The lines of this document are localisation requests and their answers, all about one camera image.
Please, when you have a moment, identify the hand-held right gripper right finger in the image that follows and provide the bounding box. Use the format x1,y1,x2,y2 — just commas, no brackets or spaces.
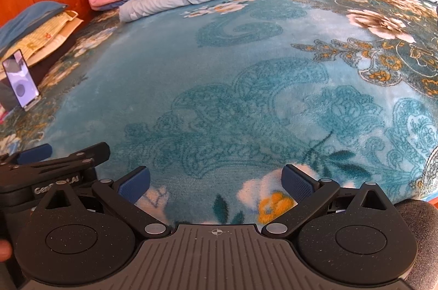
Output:
263,164,404,238

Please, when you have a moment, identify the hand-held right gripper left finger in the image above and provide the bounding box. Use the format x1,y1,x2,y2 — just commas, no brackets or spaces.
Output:
32,166,169,238

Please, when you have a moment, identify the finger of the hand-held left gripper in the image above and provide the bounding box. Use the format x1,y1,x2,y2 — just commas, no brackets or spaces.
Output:
0,143,53,171
0,142,111,188

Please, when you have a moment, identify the person's left hand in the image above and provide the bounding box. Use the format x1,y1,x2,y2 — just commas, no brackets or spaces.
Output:
0,240,13,262

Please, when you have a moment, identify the clear phone stand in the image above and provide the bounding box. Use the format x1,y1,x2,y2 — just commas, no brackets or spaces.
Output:
22,94,44,112

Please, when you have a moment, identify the dark grey box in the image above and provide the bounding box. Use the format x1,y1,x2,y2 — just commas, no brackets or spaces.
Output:
0,76,18,113

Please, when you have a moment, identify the smartphone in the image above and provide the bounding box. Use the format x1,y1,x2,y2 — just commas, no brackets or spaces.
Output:
2,50,40,109

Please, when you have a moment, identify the teal floral bed blanket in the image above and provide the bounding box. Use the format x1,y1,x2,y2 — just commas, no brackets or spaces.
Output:
0,0,438,225

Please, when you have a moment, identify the person's dark trouser leg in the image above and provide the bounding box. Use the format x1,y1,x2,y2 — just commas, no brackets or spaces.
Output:
393,197,438,290

